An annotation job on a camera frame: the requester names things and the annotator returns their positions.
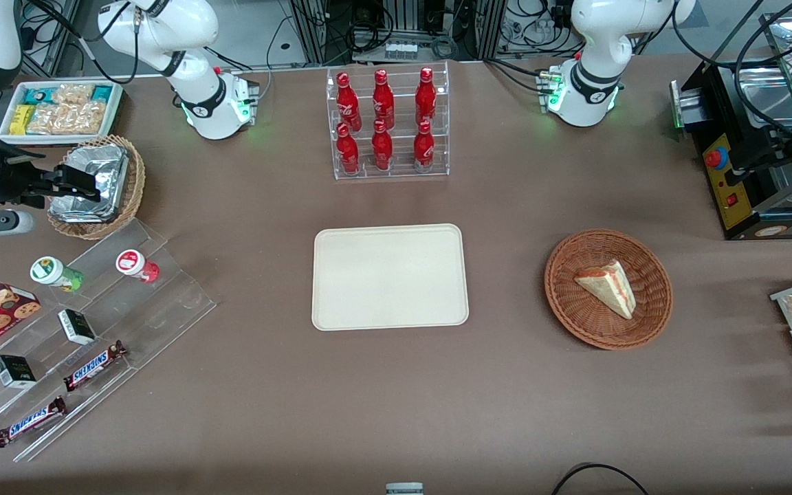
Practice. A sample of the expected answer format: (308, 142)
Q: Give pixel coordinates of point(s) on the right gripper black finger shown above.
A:
(76, 185)
(14, 182)

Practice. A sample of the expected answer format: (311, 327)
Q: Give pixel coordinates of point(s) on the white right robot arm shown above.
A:
(162, 27)

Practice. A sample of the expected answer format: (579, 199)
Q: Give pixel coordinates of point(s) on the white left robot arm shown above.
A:
(595, 62)

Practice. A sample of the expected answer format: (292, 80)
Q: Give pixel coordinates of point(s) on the red gum bottle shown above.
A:
(136, 265)

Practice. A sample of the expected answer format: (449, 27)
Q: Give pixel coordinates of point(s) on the beige plastic tray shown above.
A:
(389, 278)

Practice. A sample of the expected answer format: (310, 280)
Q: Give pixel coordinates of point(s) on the black food warmer cabinet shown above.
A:
(733, 199)

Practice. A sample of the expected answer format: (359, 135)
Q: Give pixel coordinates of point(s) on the silver foil container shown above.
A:
(107, 172)

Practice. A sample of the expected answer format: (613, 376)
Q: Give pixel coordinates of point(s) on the oval light wicker basket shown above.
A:
(136, 179)

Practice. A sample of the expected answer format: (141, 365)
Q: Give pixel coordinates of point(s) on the yellow snack pack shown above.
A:
(21, 119)

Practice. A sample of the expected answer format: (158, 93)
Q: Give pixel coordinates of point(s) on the clear rice cracker bag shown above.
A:
(88, 117)
(74, 93)
(49, 119)

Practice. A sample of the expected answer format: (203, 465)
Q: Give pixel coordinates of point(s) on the white rectangular snack bin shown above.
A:
(115, 113)

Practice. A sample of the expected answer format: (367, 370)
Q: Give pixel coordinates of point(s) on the teal snack pack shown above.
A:
(102, 93)
(38, 95)

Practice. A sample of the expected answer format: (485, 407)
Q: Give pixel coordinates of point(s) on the small black box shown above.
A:
(14, 371)
(77, 326)

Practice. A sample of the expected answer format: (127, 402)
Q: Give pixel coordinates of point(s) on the clear acrylic stepped display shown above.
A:
(155, 316)

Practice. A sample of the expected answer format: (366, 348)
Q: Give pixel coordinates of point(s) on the aluminium strut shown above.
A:
(59, 27)

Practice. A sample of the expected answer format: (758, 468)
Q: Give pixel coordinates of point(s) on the wrapped triangle sandwich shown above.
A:
(609, 289)

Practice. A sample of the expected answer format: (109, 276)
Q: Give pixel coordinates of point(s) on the snickers bar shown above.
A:
(93, 366)
(30, 421)

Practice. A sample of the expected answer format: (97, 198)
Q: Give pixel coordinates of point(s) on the round brown wicker basket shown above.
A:
(575, 316)

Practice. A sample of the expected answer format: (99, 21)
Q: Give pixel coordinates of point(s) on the red cola bottle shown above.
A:
(347, 103)
(423, 148)
(425, 97)
(383, 102)
(382, 148)
(348, 151)

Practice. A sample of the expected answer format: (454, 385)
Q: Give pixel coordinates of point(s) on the clear acrylic bottle rack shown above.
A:
(403, 175)

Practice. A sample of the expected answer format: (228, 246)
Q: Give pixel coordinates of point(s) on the white power strip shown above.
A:
(401, 50)

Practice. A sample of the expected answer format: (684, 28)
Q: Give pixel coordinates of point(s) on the grey white device edge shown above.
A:
(404, 489)

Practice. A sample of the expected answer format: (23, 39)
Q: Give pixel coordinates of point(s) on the aluminium frame rack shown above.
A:
(313, 31)

